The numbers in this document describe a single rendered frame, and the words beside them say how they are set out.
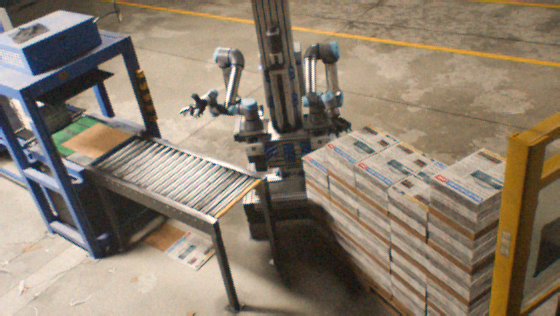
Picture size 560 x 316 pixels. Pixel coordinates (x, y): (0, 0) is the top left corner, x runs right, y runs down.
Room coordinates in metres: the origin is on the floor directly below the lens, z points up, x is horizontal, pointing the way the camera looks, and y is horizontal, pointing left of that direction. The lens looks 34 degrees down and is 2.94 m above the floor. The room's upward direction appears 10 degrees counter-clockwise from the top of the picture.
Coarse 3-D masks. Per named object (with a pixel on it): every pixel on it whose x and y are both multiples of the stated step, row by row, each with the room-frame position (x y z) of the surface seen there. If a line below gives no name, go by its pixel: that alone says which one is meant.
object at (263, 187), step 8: (136, 136) 3.86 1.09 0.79; (144, 136) 3.82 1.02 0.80; (160, 144) 3.67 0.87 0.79; (168, 144) 3.64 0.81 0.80; (184, 152) 3.48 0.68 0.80; (192, 152) 3.46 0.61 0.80; (208, 160) 3.32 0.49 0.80; (216, 160) 3.30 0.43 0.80; (232, 168) 3.16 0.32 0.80; (240, 168) 3.15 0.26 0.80; (248, 176) 3.05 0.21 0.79; (256, 176) 3.02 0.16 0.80; (264, 176) 3.00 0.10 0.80; (264, 184) 2.97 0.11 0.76; (264, 192) 2.97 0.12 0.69
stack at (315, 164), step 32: (320, 160) 3.04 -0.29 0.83; (352, 192) 2.64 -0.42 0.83; (320, 224) 3.02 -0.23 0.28; (352, 224) 2.65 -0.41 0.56; (384, 224) 2.39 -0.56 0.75; (352, 256) 2.69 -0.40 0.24; (384, 256) 2.38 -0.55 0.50; (416, 256) 2.16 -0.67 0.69; (384, 288) 2.41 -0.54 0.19; (416, 288) 2.15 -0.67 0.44
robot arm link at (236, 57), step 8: (232, 48) 3.68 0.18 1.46; (232, 56) 3.62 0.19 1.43; (240, 56) 3.62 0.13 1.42; (232, 64) 3.59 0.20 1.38; (240, 64) 3.58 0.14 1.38; (232, 72) 3.56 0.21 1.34; (240, 72) 3.57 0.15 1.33; (232, 80) 3.52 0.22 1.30; (232, 88) 3.49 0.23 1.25; (232, 96) 3.46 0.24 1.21; (224, 104) 3.44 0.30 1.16; (232, 104) 3.43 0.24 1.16; (224, 112) 3.40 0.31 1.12; (232, 112) 3.38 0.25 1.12
